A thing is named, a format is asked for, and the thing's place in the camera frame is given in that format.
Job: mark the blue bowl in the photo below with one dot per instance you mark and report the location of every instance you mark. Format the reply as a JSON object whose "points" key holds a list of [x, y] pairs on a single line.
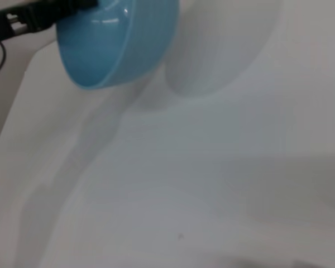
{"points": [[111, 47]]}

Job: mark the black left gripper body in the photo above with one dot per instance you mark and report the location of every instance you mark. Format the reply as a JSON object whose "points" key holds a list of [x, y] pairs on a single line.
{"points": [[0, 26]]}

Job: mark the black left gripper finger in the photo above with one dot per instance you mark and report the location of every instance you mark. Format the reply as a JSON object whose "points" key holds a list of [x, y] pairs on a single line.
{"points": [[58, 9]]}

